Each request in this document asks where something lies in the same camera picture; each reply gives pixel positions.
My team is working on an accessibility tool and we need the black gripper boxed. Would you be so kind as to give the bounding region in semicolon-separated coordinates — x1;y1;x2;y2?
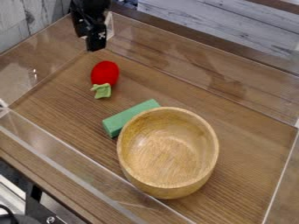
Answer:
69;0;110;52

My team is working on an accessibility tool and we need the red plush strawberry toy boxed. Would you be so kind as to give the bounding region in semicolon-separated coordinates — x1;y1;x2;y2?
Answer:
90;60;118;99

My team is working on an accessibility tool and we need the green foam block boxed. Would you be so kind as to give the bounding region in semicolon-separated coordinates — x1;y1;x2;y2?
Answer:
101;99;160;138

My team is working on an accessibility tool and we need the wooden bowl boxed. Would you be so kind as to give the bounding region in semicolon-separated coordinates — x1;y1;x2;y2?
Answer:
116;107;220;200

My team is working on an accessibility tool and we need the clear acrylic corner bracket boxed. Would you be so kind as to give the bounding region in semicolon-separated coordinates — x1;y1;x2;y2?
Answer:
105;11;114;40

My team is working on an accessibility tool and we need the clear acrylic enclosure wall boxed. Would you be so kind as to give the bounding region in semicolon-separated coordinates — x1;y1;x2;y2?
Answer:
0;14;299;224

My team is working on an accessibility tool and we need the black table frame bracket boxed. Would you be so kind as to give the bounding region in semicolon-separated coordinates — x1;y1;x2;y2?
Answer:
24;185;66;224

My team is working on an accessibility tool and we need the black cable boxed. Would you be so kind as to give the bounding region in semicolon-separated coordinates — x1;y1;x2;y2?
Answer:
0;204;21;224

